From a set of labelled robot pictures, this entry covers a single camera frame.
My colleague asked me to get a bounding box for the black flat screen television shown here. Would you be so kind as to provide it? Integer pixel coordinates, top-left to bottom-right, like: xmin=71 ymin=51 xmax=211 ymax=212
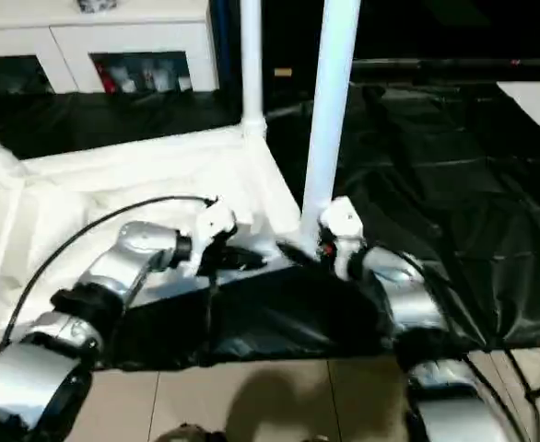
xmin=263 ymin=0 xmax=540 ymax=86

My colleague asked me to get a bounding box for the dark robot torso part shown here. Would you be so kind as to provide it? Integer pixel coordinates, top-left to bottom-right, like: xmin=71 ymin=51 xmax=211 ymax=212
xmin=158 ymin=425 xmax=223 ymax=442

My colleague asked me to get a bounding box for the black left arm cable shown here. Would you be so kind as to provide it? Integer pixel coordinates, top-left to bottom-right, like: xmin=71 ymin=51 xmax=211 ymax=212
xmin=1 ymin=193 xmax=219 ymax=343

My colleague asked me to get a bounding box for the white glass-door cabinet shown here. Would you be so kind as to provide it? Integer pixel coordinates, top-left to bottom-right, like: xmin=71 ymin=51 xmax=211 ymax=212
xmin=0 ymin=0 xmax=219 ymax=95

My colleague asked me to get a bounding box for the small grey cabinet ornament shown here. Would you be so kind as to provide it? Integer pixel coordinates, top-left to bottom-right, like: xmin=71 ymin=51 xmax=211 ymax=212
xmin=73 ymin=0 xmax=116 ymax=14

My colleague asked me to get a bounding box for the white plastic table top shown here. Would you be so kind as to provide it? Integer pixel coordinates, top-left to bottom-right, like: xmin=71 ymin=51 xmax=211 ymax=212
xmin=0 ymin=122 xmax=315 ymax=353

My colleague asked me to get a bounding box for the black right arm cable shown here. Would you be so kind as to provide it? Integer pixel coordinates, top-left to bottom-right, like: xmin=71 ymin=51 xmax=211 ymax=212
xmin=370 ymin=243 xmax=540 ymax=442

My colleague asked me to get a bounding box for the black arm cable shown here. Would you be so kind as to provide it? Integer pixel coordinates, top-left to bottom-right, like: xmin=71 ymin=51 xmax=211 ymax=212
xmin=370 ymin=243 xmax=540 ymax=442
xmin=1 ymin=193 xmax=219 ymax=343

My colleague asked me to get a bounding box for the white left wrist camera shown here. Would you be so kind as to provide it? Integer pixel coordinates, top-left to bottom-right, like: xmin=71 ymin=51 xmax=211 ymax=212
xmin=193 ymin=197 xmax=240 ymax=279

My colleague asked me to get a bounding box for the black plastic mat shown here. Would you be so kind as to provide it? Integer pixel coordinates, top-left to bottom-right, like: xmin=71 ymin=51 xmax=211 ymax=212
xmin=0 ymin=81 xmax=540 ymax=371

